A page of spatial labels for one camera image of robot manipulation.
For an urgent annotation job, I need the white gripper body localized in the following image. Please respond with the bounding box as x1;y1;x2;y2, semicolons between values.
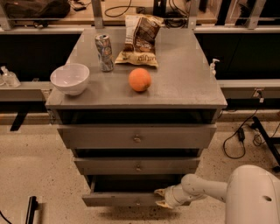
164;185;189;208

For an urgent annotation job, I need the grey bottom drawer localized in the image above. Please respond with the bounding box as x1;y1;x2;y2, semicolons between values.
82;174;183;207

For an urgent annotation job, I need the grey drawer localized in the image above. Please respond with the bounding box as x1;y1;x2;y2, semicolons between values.
73;157;200;175
58;124;217;149
82;174;183;207

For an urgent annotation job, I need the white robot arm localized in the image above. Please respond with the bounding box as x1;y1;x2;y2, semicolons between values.
155;165;280;224

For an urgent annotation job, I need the grey middle drawer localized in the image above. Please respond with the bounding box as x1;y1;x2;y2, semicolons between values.
73;157;200;175

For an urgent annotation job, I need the grey top drawer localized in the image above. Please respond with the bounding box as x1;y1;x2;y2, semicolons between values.
58;124;217;149

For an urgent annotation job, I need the grey drawer cabinet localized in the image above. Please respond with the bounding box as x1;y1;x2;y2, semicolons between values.
45;26;228;185

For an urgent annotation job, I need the black stand leg right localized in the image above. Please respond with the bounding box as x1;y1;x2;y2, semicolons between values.
253;116;280;173

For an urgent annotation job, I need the orange fruit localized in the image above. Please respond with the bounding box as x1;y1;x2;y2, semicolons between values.
129;68;151;92

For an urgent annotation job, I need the white pump bottle right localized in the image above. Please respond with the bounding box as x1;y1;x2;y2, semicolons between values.
209;59;220;76

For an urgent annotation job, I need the black bar on floor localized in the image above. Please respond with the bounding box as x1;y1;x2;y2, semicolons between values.
25;196;38;224

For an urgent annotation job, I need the white bowl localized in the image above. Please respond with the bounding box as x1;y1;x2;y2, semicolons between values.
50;63;90;95

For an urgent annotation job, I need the brown chip bag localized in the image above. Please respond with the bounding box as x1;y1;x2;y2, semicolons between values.
115;14;164;67

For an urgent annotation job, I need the silver drink can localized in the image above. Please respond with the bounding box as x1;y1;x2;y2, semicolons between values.
94;33;114;72

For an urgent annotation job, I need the clear sanitizer bottle left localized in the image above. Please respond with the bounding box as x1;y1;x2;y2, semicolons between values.
1;66;21;88

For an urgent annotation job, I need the black backpack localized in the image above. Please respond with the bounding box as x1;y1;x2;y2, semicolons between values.
1;0;71;19

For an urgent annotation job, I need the black power cable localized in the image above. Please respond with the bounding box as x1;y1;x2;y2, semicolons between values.
222;90;265;160

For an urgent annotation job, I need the black cable on shelf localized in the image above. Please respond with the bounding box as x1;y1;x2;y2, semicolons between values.
104;0;146;18

